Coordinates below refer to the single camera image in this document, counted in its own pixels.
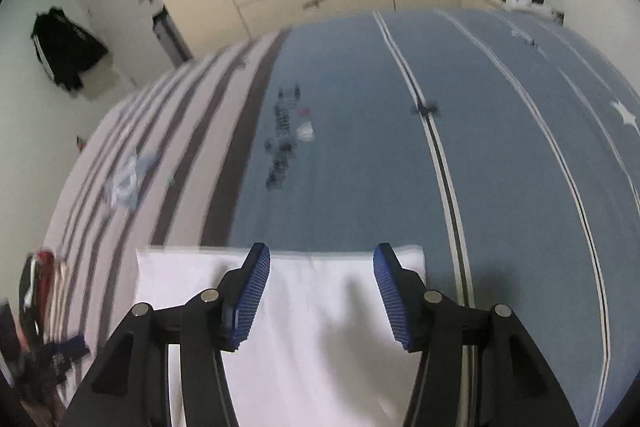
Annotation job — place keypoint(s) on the red folded garment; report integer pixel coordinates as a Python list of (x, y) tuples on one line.
[(45, 267)]

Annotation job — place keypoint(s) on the grey and black luggage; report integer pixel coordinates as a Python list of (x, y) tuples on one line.
[(170, 37)]

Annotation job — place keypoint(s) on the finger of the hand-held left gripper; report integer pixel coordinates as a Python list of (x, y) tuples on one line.
[(70, 349)]

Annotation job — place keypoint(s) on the white shirt with striped trim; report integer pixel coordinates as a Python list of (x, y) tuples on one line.
[(310, 347)]

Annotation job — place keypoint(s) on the black jacket with white stripes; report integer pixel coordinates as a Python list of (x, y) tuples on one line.
[(65, 47)]

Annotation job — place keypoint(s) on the cream white folded garment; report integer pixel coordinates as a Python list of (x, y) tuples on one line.
[(61, 297)]

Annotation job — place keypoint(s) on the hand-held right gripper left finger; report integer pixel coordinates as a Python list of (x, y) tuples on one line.
[(252, 292)]

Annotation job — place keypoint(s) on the striped star bedsheet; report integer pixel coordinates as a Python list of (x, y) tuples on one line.
[(350, 157)]

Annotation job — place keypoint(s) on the white glossy headboard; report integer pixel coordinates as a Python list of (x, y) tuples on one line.
[(595, 7)]

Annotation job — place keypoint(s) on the red fire extinguisher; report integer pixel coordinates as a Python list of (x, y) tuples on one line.
[(79, 143)]

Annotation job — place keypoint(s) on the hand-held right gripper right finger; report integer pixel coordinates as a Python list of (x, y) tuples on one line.
[(392, 297)]

